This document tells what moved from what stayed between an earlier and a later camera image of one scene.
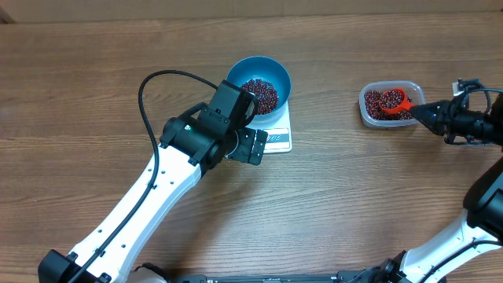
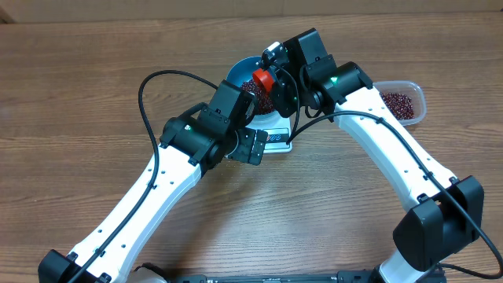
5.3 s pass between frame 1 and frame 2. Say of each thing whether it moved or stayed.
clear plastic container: stayed
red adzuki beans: stayed
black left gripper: stayed
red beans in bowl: stayed
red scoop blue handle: moved
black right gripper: moved
